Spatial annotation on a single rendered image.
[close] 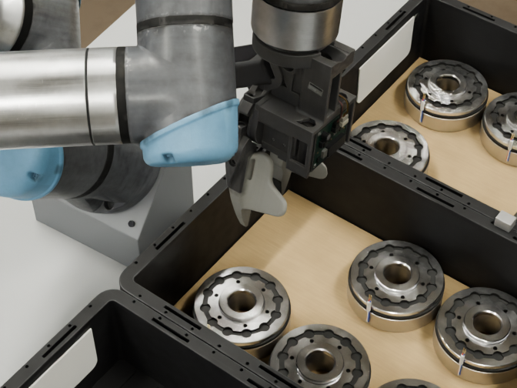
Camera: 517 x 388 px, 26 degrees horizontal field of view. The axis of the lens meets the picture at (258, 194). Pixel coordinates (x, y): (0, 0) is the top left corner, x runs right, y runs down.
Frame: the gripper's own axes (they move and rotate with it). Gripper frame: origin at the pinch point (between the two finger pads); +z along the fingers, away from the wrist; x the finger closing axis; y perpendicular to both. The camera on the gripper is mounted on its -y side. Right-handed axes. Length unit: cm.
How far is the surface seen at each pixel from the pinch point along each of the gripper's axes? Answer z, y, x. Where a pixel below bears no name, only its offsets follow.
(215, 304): 14.3, -2.0, -3.1
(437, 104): 9.5, 1.1, 37.6
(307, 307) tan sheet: 16.6, 4.8, 4.7
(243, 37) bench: 24, -38, 51
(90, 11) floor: 87, -127, 111
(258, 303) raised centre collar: 13.5, 1.9, -0.7
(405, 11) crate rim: 1.8, -7.5, 41.9
